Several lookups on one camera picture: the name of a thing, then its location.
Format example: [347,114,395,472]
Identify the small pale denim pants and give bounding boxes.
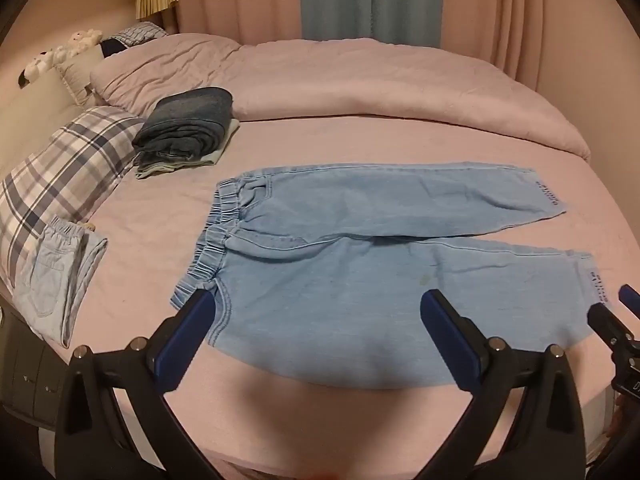
[11,215,109,348]

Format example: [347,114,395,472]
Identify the white and black plush dog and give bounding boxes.
[17,49,67,89]

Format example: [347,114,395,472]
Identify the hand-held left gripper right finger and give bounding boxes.
[419,289,596,480]

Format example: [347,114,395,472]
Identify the pink duvet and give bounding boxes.
[227,37,592,162]

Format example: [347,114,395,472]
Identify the white plush toy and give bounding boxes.
[67,29,104,54]

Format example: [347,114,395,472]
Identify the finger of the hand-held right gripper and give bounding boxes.
[618,284,640,319]
[587,303,640,357]

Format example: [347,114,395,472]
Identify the white pillow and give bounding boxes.
[55,50,108,107]

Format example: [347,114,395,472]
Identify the plaid pillow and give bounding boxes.
[0,106,146,286]

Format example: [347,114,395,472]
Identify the dark drawer cabinet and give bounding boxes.
[0,300,72,407]

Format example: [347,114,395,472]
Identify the blue striped pillow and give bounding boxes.
[102,22,169,56]

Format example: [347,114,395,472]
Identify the light blue denim pants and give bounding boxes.
[169,161,612,390]

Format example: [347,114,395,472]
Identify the folded pale green cloth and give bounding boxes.
[135,119,241,180]

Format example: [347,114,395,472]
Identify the folded dark blue jeans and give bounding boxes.
[132,87,236,166]

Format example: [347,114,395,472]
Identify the pink pillow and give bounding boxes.
[90,33,242,116]

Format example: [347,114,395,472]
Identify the cream bed headboard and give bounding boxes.
[0,0,143,181]

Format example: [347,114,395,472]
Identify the bed with pink sheet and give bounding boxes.
[0,32,640,480]

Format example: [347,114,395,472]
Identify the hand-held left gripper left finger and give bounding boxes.
[54,289,221,480]

